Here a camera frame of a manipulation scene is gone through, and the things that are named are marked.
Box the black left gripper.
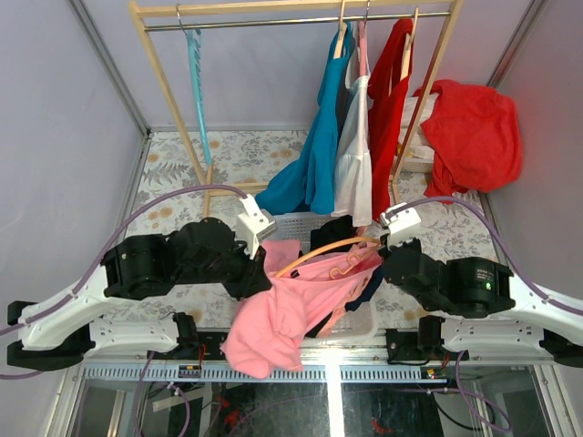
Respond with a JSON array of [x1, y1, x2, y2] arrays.
[[179, 234, 274, 302]]

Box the pink t shirt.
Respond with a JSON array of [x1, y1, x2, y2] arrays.
[[220, 239, 384, 380]]

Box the orange hanger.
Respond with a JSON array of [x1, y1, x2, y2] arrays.
[[274, 236, 380, 278]]

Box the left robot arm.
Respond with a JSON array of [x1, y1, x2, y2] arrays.
[[6, 218, 271, 372]]

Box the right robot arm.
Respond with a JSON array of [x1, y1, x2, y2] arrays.
[[379, 239, 582, 368]]

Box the white t shirt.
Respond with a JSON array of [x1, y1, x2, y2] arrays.
[[332, 22, 373, 228]]

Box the teal t shirt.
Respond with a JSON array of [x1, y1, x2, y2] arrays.
[[255, 23, 354, 215]]

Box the red hanging t shirt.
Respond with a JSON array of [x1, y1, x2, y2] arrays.
[[368, 18, 414, 220]]

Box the wooden hanger right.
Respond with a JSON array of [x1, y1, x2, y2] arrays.
[[400, 7, 419, 80]]

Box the pink hanger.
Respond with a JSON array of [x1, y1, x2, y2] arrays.
[[358, 0, 371, 76]]

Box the cream wooden hanger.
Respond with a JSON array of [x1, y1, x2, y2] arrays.
[[333, 0, 346, 59]]

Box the light blue hanger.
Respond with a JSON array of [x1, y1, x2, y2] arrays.
[[175, 4, 212, 166]]

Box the white laundry basket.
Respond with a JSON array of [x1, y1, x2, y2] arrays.
[[269, 212, 378, 347]]

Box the black garment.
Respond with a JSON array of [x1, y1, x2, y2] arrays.
[[305, 216, 383, 338]]

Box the peach garment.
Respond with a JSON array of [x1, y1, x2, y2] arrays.
[[313, 242, 382, 338]]

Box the white folded cloth stack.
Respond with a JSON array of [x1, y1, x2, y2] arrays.
[[395, 94, 438, 162]]

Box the floral mat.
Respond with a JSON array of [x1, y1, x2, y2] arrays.
[[106, 131, 497, 329]]

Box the red cloth pile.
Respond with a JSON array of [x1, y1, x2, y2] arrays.
[[421, 79, 523, 198]]

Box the wooden clothes rack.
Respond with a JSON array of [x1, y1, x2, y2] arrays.
[[127, 0, 465, 219]]

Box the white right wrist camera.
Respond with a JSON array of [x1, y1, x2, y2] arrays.
[[379, 202, 421, 249]]

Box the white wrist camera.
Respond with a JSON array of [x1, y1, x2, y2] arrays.
[[235, 194, 277, 258], [379, 202, 421, 249]]

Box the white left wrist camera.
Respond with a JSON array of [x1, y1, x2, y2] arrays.
[[235, 194, 277, 258]]

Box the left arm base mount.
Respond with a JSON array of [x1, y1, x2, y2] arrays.
[[198, 331, 227, 362]]

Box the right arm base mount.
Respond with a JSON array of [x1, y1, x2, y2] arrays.
[[384, 329, 430, 365]]

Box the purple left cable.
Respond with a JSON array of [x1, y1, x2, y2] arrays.
[[0, 184, 250, 437]]

